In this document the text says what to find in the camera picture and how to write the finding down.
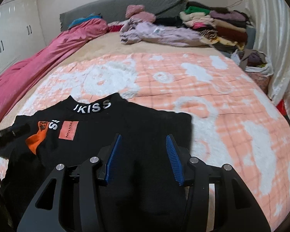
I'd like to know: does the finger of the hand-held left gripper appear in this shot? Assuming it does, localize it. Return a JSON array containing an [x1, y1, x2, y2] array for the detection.
[[0, 123, 31, 151]]

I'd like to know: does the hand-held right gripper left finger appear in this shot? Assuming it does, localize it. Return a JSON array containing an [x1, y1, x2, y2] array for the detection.
[[16, 133, 123, 232]]

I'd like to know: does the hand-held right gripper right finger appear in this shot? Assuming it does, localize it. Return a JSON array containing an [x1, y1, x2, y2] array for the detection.
[[165, 135, 271, 232]]

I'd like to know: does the black printed shirt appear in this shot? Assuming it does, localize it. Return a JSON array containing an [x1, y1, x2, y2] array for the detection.
[[0, 92, 209, 232]]

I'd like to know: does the white bag of clothes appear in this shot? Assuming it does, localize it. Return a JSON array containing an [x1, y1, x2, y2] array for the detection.
[[231, 49, 274, 78]]

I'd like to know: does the pile of folded clothes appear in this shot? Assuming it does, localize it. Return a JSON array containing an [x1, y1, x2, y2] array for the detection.
[[176, 1, 253, 54]]

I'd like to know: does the pink duvet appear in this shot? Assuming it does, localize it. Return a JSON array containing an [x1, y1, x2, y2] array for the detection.
[[0, 19, 109, 133]]

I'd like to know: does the white wardrobe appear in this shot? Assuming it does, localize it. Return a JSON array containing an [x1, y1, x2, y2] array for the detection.
[[0, 0, 45, 83]]

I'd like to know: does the beige bed sheet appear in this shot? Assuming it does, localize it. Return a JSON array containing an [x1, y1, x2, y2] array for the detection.
[[0, 30, 224, 131]]

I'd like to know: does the pink patterned bag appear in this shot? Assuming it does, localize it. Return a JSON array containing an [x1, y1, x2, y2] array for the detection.
[[246, 71, 271, 95]]

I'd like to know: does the red item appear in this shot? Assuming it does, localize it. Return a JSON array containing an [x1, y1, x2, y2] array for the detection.
[[277, 99, 288, 116]]

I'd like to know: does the lilac jacket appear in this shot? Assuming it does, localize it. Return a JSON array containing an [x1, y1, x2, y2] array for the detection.
[[119, 21, 203, 47]]

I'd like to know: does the blue cloth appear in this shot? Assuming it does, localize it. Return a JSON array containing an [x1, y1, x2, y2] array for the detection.
[[69, 13, 103, 28]]

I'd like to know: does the pink fluffy garment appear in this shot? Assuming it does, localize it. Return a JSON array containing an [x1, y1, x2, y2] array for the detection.
[[125, 4, 156, 23]]

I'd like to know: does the grey headboard cover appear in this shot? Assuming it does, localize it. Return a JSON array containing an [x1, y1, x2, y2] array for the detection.
[[60, 0, 187, 32]]

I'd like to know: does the white satin curtain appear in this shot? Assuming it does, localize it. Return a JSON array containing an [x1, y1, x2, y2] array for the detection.
[[242, 0, 290, 116]]

